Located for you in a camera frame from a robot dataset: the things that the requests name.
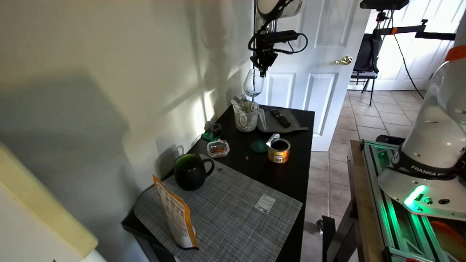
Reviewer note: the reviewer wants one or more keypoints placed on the green round lid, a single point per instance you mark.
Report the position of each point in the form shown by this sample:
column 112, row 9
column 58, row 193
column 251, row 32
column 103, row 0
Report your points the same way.
column 259, row 145

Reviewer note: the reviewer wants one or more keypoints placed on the small white label card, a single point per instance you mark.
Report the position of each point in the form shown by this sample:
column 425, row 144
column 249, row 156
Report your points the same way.
column 265, row 202

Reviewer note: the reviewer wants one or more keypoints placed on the black mug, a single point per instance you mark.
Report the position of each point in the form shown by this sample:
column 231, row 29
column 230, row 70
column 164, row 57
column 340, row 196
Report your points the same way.
column 189, row 172

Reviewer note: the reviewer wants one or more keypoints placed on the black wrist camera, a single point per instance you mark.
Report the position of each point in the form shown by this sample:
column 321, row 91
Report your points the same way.
column 284, row 36

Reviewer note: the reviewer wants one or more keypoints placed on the pale yellow foam block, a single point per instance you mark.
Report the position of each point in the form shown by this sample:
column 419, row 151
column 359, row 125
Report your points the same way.
column 37, row 208

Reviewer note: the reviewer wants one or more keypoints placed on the wooden workbench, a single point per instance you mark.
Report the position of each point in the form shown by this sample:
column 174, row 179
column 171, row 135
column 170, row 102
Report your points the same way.
column 361, row 208

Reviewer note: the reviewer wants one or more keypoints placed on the grey cloth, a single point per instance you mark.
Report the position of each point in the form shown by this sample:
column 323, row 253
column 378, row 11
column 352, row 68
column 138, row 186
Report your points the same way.
column 295, row 125

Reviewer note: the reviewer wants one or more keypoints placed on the small green object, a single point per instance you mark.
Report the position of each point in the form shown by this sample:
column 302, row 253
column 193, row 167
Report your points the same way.
column 209, row 132

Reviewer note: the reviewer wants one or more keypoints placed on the orange tin can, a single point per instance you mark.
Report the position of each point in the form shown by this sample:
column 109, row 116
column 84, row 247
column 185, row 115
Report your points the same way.
column 279, row 151

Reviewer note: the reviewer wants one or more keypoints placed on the grey woven placemat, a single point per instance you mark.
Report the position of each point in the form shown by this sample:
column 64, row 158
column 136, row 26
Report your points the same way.
column 227, row 218

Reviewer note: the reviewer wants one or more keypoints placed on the black side table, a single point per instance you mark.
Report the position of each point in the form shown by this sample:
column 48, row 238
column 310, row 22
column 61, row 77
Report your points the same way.
column 295, row 169

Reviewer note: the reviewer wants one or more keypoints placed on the orange white paper packet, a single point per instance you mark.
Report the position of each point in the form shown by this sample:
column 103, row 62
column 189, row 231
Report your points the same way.
column 176, row 215

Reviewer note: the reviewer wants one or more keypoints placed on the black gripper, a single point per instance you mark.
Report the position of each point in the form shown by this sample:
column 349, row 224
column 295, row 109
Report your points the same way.
column 265, row 51

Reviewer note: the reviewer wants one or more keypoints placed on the black folding chair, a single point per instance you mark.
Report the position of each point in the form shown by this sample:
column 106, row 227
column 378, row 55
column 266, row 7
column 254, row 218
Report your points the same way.
column 367, row 55

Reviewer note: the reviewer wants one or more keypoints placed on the black remote control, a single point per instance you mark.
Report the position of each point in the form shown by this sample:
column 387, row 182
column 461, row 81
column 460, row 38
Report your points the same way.
column 279, row 118

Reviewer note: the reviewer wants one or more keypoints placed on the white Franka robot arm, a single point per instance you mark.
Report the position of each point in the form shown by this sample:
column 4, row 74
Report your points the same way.
column 436, row 135

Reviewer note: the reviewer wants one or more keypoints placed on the thin vertical metal pole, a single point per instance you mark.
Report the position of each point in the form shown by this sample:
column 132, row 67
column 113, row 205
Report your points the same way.
column 253, row 23

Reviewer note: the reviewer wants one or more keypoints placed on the small clear food container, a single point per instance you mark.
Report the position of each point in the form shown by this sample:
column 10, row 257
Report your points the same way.
column 217, row 148

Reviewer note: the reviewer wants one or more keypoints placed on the black camera boom stand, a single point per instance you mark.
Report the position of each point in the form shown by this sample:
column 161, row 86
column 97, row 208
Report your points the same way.
column 387, row 29

